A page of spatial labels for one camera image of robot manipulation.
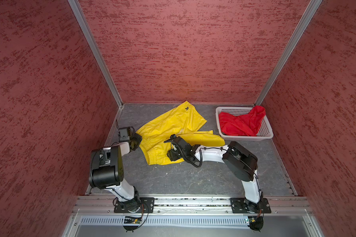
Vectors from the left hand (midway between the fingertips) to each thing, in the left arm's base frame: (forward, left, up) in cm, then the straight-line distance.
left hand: (142, 139), depth 97 cm
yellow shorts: (+18, -28, -1) cm, 33 cm away
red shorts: (+8, -70, +8) cm, 71 cm away
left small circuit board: (-44, -2, -5) cm, 45 cm away
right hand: (-11, -20, -2) cm, 23 cm away
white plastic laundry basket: (+5, -84, +4) cm, 84 cm away
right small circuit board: (-45, -65, -3) cm, 79 cm away
